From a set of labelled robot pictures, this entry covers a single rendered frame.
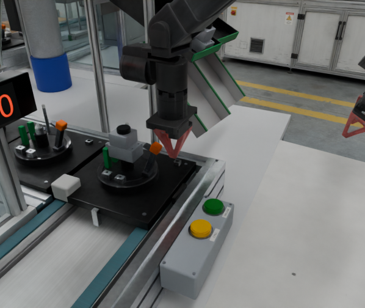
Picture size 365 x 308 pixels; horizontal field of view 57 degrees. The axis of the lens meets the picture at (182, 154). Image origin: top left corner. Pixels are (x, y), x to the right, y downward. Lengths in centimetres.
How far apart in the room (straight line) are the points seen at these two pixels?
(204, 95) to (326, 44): 370
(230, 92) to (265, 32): 370
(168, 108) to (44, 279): 38
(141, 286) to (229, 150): 64
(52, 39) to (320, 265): 132
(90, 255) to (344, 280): 50
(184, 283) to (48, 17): 126
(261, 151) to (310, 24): 360
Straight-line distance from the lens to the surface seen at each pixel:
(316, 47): 465
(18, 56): 207
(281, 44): 476
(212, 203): 71
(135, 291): 58
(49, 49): 162
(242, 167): 103
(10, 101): 63
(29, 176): 86
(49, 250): 74
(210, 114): 98
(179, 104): 62
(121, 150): 74
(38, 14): 159
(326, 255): 82
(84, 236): 74
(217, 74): 114
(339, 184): 104
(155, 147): 70
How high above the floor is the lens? 142
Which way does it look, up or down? 31 degrees down
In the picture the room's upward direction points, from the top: straight up
